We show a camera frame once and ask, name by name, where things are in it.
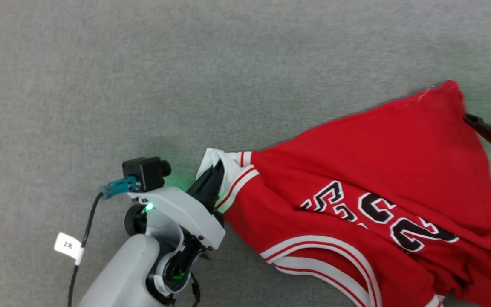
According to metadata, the thin black braided cable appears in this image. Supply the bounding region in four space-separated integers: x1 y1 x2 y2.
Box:
190 272 202 307

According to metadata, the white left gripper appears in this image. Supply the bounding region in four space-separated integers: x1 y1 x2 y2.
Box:
128 160 226 295

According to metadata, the white cable label tag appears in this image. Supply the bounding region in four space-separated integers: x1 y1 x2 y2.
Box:
54 232 85 266

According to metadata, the red and white basketball jersey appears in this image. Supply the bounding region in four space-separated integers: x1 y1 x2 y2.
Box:
196 80 491 307

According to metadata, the black cable with teal plug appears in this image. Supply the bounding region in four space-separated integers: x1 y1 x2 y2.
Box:
67 177 140 307

